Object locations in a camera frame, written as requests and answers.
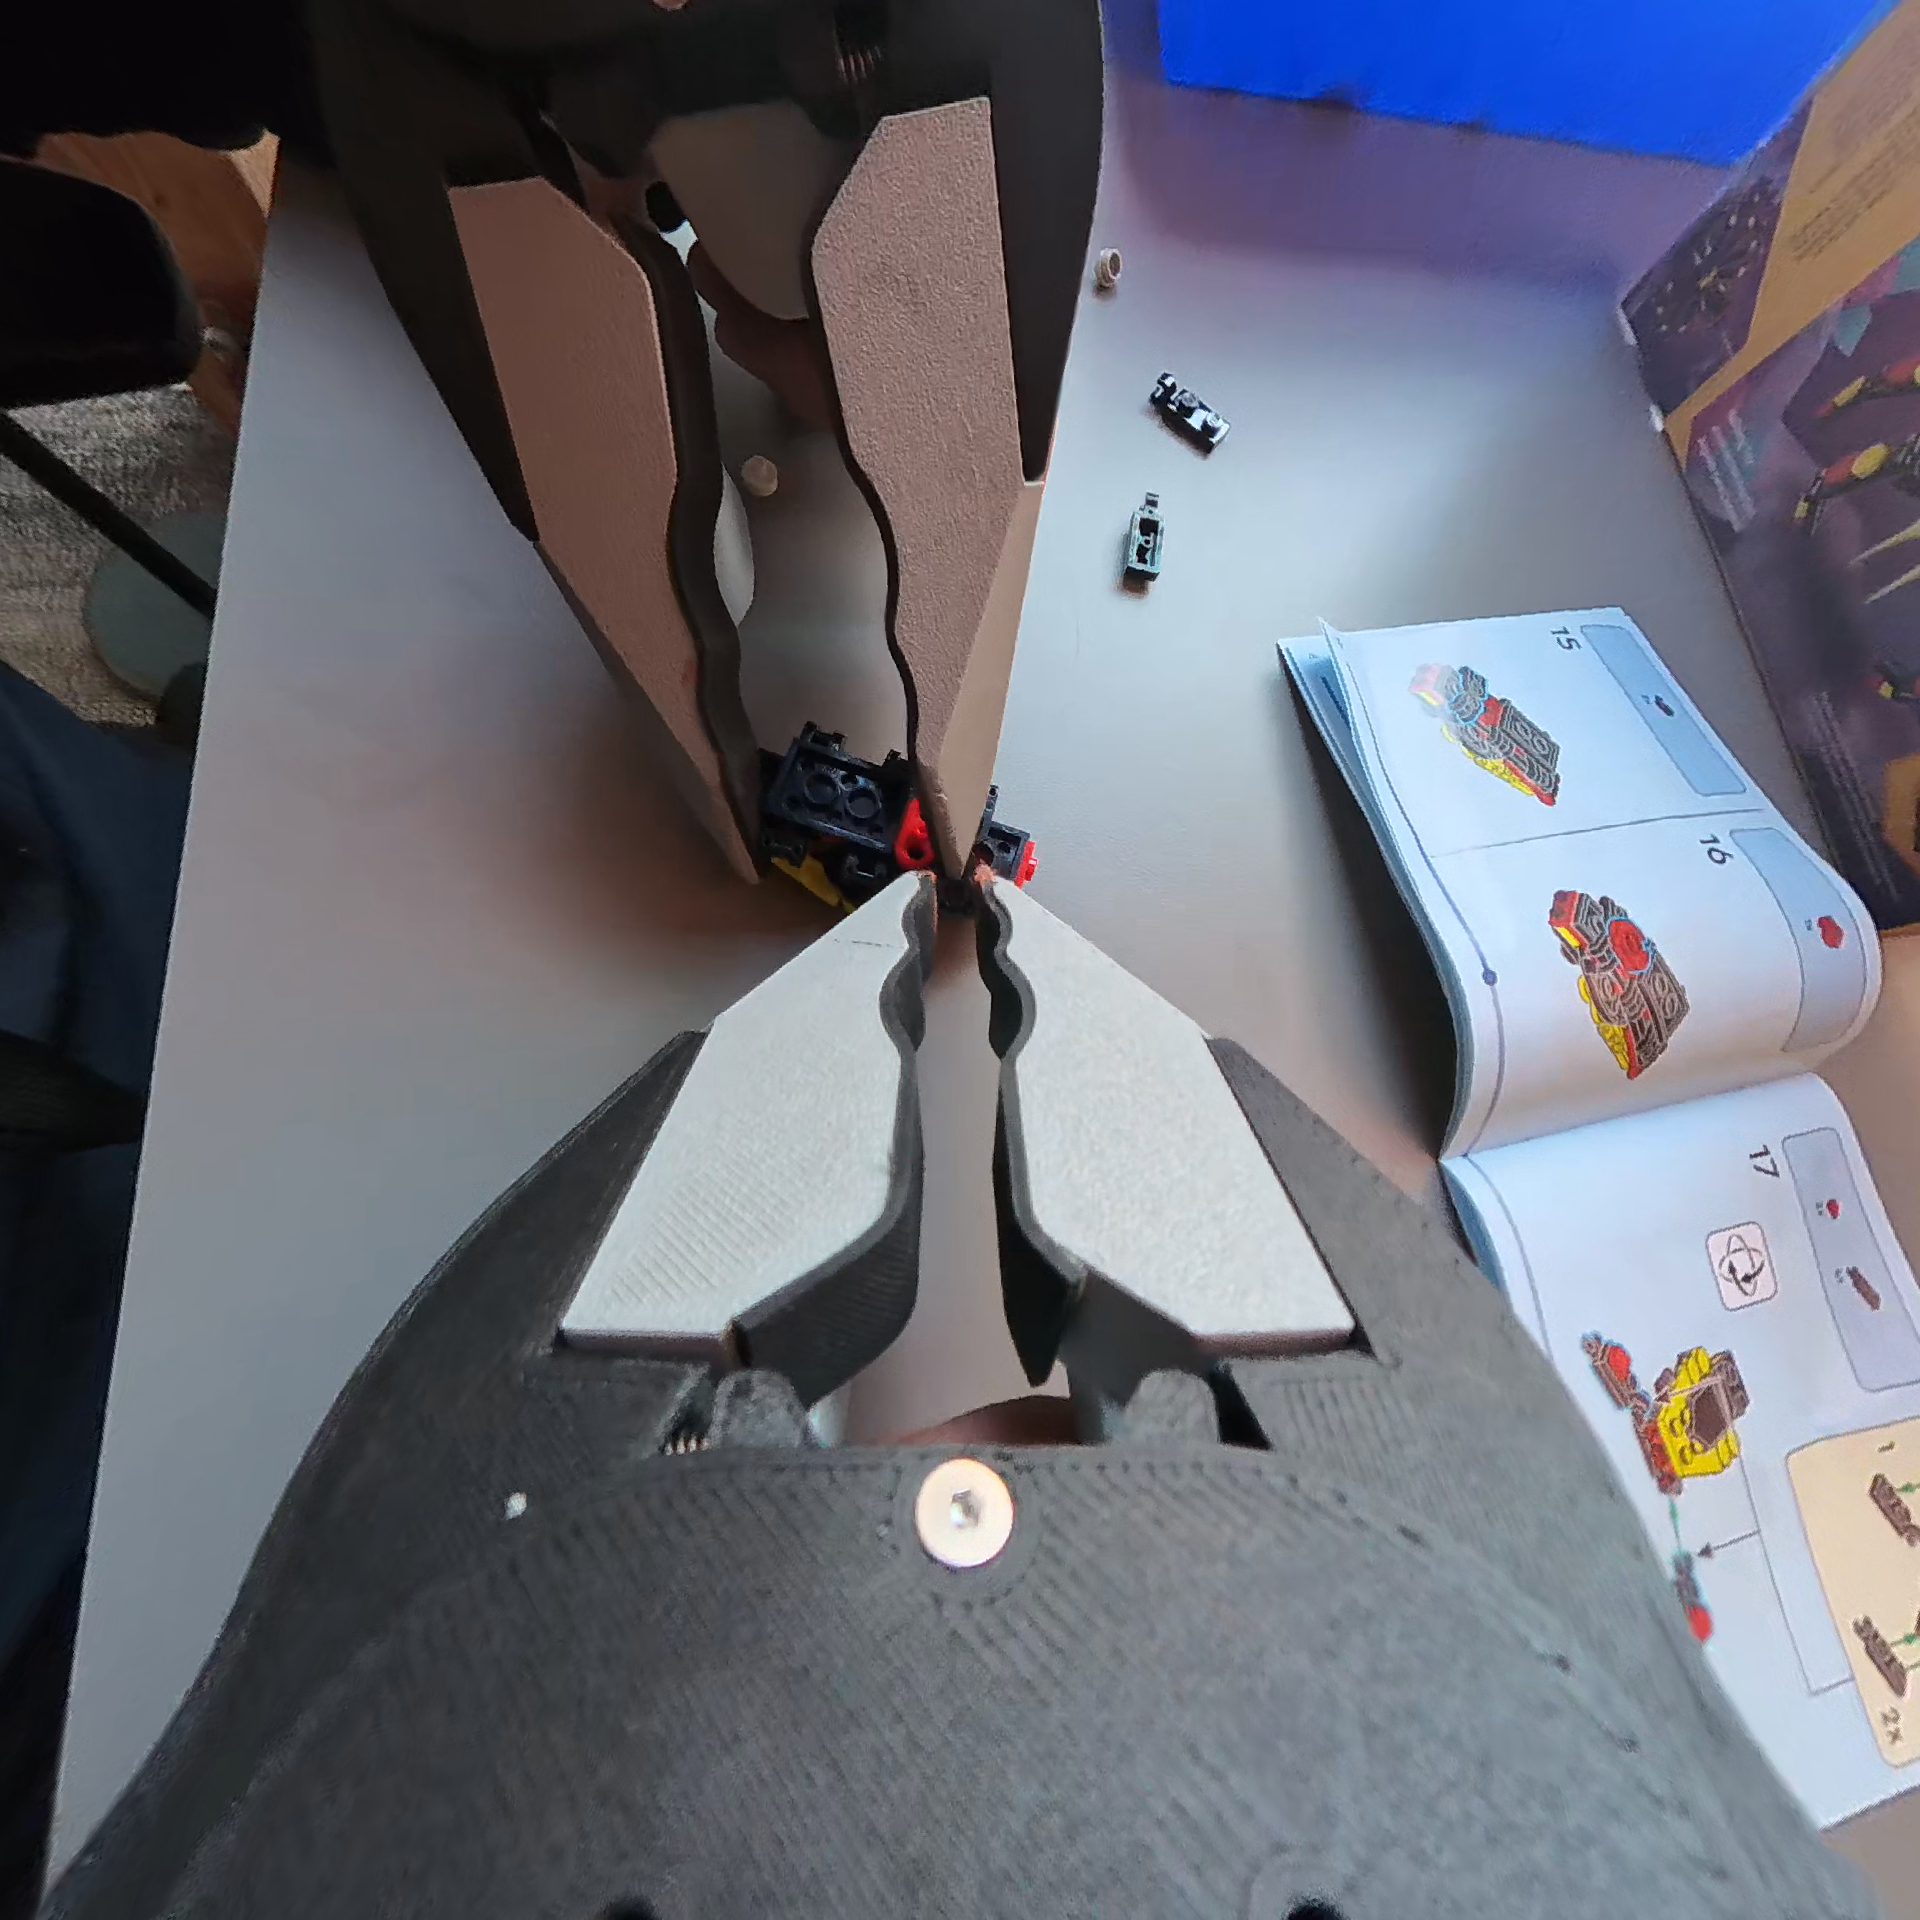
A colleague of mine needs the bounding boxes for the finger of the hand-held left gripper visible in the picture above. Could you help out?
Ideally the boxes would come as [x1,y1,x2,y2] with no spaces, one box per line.
[806,95,1049,880]
[446,174,767,888]

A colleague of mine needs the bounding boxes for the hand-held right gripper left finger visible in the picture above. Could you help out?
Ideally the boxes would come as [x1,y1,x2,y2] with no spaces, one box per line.
[557,870,939,1410]

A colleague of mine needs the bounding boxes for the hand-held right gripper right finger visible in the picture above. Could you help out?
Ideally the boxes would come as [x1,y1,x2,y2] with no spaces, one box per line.
[977,878,1360,1441]

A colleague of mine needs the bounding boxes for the black red yellow lego model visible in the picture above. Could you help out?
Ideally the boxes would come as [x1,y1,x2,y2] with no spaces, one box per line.
[756,721,1040,911]

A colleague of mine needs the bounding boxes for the person's left forearm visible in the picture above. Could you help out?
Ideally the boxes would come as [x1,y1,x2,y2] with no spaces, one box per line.
[0,0,323,160]

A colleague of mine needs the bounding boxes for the lego instruction booklet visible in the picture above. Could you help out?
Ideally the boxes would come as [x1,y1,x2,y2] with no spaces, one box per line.
[1278,606,1920,1830]

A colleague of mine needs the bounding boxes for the purple lego set box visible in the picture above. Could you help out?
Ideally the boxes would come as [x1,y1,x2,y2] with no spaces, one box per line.
[1615,0,1920,931]

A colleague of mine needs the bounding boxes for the person's left hand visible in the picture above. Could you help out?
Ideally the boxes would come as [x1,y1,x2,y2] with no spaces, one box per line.
[711,292,841,426]

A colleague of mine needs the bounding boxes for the wooden furniture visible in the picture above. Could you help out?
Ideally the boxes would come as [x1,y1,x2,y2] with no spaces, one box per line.
[30,131,280,437]

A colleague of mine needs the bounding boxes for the black office chair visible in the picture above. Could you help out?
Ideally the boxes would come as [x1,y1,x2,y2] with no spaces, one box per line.
[0,149,242,708]

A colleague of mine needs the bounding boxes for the blue plastic bin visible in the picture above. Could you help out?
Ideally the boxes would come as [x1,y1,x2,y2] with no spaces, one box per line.
[1145,0,1892,168]

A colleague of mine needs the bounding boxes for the person's dark trouser leg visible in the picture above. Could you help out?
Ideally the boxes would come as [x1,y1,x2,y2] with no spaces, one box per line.
[0,659,197,1891]

